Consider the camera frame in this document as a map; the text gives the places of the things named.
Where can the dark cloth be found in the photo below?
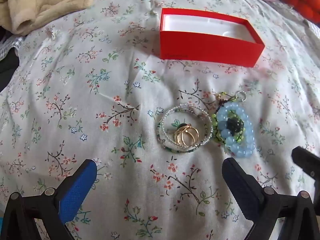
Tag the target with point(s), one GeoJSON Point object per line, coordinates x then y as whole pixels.
{"type": "Point", "coordinates": [8, 67]}

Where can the grey checkered sheet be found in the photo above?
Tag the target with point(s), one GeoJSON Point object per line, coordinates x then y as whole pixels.
{"type": "Point", "coordinates": [10, 46]}

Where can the red cardboard box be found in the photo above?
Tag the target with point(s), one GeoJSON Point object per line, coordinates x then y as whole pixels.
{"type": "Point", "coordinates": [212, 47]}

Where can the green beaded pendant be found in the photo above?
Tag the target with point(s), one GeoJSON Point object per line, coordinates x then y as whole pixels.
{"type": "Point", "coordinates": [215, 132]}

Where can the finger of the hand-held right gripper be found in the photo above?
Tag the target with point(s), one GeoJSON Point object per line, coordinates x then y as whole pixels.
{"type": "Point", "coordinates": [306, 163]}

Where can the floral bed sheet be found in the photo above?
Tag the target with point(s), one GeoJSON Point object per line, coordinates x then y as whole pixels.
{"type": "Point", "coordinates": [100, 92]}

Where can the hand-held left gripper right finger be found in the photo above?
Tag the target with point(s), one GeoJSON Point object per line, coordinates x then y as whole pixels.
{"type": "Point", "coordinates": [241, 180]}

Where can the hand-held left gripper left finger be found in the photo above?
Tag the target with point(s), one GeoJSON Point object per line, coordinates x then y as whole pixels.
{"type": "Point", "coordinates": [75, 190]}

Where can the beige quilted blanket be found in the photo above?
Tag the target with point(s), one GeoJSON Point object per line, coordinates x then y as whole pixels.
{"type": "Point", "coordinates": [50, 2]}

